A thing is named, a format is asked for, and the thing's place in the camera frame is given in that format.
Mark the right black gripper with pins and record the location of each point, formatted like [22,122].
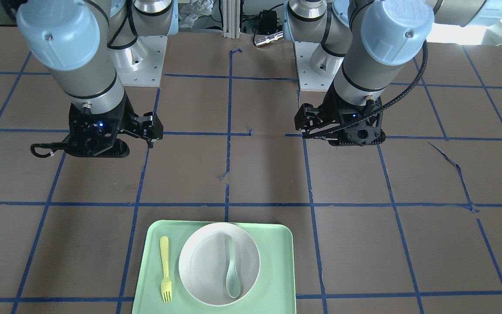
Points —
[127,114]

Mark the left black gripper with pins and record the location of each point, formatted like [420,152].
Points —
[330,109]

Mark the white round plate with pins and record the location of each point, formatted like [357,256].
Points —
[203,263]

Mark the yellow plastic fork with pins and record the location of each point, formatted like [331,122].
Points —
[166,285]

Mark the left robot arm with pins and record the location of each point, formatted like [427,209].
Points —
[384,53]

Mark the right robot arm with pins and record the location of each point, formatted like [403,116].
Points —
[86,45]

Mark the silver flashlight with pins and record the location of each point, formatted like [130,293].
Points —
[268,39]

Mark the black electronics box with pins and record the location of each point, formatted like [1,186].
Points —
[268,21]

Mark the light green tray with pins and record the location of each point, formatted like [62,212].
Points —
[273,293]

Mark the pale green plastic spoon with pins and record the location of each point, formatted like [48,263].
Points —
[232,281]

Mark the aluminium frame post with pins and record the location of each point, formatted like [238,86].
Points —
[231,18]

